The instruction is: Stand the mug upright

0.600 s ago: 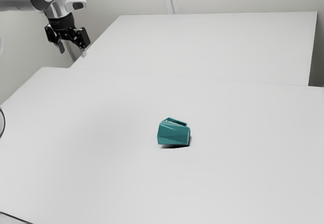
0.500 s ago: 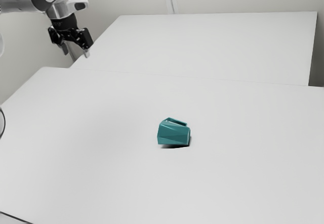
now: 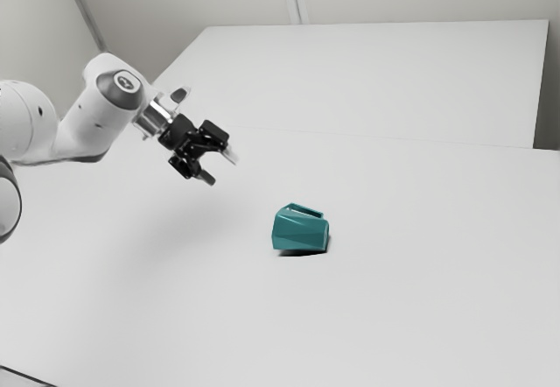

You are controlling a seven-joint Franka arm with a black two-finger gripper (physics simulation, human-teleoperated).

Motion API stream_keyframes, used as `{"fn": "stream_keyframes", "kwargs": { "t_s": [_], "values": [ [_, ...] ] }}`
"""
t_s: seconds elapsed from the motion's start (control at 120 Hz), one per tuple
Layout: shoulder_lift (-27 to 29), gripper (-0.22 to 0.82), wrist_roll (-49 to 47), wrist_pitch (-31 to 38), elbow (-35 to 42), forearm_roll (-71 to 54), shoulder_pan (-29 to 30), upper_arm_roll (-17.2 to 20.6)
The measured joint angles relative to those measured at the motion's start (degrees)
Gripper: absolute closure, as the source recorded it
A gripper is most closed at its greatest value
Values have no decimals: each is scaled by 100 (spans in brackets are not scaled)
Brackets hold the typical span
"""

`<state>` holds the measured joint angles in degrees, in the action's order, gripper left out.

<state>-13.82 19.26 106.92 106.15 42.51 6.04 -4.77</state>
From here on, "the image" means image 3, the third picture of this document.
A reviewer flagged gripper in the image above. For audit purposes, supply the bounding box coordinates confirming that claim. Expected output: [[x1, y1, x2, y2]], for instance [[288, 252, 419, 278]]
[[157, 113, 240, 186]]

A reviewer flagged teal faceted mug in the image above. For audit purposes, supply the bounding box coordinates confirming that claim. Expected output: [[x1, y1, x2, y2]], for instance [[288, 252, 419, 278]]
[[270, 202, 333, 254]]

